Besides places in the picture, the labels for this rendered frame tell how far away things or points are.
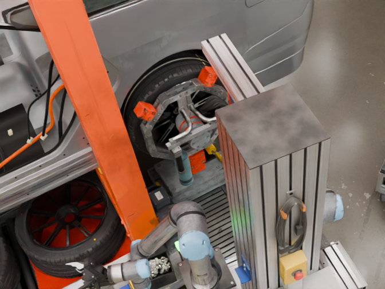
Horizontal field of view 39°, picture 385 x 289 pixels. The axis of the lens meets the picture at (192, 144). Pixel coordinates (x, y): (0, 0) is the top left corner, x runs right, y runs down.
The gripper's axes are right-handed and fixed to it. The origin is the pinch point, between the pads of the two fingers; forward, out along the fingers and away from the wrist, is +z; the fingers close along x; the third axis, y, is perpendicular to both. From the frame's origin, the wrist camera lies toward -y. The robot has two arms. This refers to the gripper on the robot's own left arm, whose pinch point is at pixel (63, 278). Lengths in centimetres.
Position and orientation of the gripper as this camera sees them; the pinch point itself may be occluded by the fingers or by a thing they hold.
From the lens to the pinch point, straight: 235.7
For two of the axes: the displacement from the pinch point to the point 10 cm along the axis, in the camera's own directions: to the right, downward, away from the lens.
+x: -1.0, -6.6, 7.4
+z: -9.8, 1.7, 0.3
